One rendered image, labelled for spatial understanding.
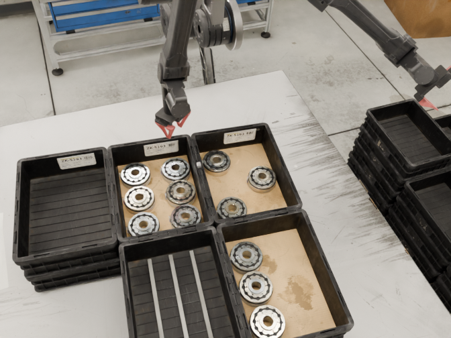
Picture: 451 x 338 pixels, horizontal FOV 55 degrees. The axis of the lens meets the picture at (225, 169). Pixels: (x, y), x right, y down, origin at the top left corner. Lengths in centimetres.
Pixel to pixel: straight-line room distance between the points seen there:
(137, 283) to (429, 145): 166
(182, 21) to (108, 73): 231
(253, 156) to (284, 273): 49
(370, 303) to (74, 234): 102
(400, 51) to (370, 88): 205
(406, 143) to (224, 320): 146
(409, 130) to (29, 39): 286
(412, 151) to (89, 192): 158
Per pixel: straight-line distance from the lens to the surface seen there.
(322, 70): 353
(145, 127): 197
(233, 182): 160
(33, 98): 332
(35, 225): 159
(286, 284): 142
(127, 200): 153
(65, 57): 340
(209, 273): 141
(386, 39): 137
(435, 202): 239
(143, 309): 138
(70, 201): 161
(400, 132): 247
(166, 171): 160
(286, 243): 149
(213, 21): 169
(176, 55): 121
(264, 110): 206
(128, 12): 329
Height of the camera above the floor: 211
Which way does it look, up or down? 51 degrees down
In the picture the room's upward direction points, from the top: 5 degrees clockwise
